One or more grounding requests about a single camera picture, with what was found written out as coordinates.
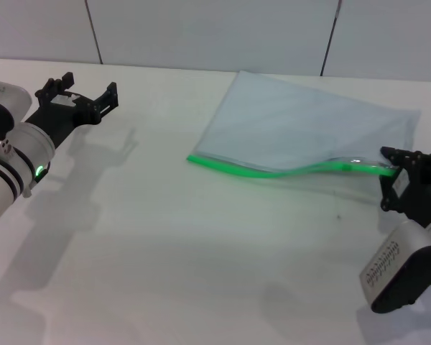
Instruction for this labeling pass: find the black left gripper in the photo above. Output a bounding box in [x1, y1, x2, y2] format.
[22, 71, 120, 150]

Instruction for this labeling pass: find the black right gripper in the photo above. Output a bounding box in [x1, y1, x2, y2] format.
[378, 146, 431, 229]

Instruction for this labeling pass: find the clear green-zip document bag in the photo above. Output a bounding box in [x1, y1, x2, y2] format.
[185, 70, 422, 208]

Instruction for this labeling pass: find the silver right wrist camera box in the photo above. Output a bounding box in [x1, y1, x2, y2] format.
[358, 218, 431, 315]

